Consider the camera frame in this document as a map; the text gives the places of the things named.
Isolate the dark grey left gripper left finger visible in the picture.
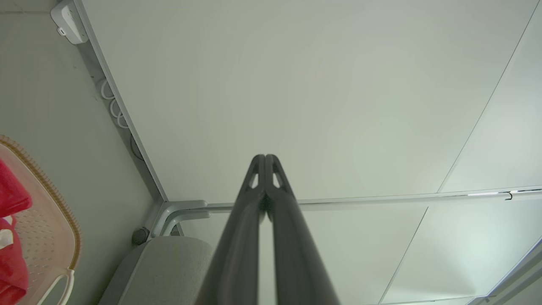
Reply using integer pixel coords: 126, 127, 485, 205
196, 154, 266, 305

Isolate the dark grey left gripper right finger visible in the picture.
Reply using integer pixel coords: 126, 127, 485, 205
265, 154, 340, 305

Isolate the red garment with lettering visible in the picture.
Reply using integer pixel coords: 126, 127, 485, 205
0, 215, 29, 305

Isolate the grey fabric sofa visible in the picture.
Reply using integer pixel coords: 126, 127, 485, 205
98, 236, 215, 305

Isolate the cream perforated laundry basket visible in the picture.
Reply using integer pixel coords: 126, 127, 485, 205
0, 135, 82, 305

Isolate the white power strip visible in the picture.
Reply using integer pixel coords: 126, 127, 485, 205
50, 0, 89, 45

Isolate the thin black cable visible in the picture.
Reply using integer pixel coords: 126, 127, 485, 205
129, 134, 146, 162

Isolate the grey metal partition frame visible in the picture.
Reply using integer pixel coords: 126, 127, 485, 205
73, 0, 542, 238

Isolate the white coiled cable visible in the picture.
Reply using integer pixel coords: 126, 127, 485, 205
100, 79, 130, 129

